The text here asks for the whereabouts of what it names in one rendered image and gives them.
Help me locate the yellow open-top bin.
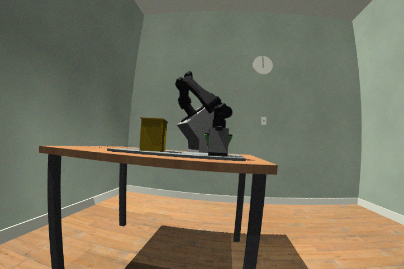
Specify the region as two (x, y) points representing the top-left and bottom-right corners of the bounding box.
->
(139, 117), (168, 152)

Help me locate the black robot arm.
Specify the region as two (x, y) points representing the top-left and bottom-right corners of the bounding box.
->
(175, 71), (232, 131)

